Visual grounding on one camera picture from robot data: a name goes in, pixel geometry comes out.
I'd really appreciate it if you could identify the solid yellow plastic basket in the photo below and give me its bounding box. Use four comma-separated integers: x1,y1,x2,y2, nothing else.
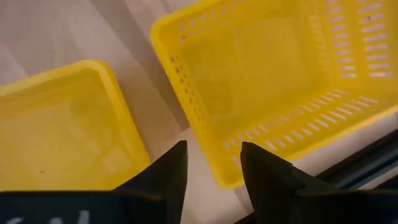
0,59,152,192

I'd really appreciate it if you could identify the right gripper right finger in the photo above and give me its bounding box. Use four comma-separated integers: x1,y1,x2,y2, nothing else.
241,141,398,224

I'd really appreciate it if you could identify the perforated yellow plastic basket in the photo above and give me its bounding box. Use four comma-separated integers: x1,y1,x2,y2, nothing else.
150,0,398,190

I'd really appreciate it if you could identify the black aluminium table frame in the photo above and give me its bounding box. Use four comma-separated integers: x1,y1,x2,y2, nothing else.
315,129,398,191

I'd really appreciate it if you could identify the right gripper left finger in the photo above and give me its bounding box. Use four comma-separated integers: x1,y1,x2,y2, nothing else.
0,139,189,224

